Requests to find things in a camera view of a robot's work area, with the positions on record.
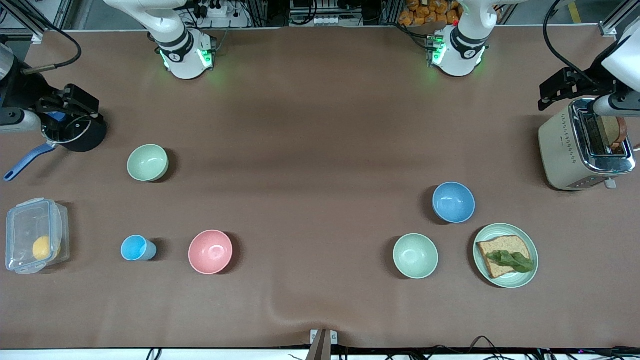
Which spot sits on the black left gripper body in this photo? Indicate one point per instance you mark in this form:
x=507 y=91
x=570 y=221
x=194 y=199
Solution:
x=581 y=86

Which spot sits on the light green bowl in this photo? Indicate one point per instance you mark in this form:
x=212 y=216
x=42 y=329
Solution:
x=147 y=162
x=415 y=255

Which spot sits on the blue bowl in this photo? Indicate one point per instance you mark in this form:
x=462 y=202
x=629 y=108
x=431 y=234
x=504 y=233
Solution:
x=453 y=202

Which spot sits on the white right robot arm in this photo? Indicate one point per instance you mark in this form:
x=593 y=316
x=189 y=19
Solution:
x=182 y=47

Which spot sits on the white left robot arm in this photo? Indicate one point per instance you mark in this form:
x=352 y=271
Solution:
x=462 y=47

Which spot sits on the pink bowl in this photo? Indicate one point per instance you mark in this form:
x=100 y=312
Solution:
x=210 y=251

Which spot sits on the toast slice in toaster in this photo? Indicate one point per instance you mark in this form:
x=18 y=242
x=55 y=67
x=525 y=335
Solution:
x=613 y=131

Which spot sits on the cream and chrome toaster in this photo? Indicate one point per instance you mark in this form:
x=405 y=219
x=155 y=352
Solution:
x=555 y=150

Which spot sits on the clear plastic lidded container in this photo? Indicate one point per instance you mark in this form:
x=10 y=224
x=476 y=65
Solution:
x=27 y=222

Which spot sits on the yellow lemon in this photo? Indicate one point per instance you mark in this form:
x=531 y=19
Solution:
x=42 y=247

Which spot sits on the light green plate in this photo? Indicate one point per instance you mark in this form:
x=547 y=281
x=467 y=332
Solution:
x=500 y=230

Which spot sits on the orange snack bag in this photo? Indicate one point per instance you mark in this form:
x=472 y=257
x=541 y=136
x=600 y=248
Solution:
x=430 y=12

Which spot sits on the blue cup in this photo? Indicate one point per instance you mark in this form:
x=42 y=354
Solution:
x=134 y=248

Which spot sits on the brown bread slice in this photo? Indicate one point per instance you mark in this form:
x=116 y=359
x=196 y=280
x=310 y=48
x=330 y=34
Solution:
x=500 y=248

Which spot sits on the white power strip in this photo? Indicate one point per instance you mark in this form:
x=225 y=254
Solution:
x=215 y=10

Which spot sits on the green lettuce leaf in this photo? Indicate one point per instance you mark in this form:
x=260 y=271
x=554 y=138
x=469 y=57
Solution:
x=515 y=261

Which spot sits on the brown table mat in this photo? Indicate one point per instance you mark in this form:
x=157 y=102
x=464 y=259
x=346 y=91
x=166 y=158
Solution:
x=320 y=150

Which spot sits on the white socket strip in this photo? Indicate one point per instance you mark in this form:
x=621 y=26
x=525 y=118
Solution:
x=326 y=20

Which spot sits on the aluminium frame profile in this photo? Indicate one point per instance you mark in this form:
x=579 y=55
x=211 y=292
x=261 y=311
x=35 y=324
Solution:
x=617 y=22

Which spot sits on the metal table clamp bracket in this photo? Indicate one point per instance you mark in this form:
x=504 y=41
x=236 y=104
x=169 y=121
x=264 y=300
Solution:
x=323 y=341

